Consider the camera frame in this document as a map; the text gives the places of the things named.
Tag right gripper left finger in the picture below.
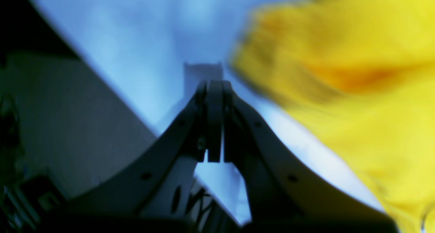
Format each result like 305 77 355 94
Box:
51 81 208 223

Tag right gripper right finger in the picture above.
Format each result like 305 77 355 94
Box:
223 81 396 227

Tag yellow T-shirt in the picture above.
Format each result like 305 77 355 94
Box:
232 0 435 233

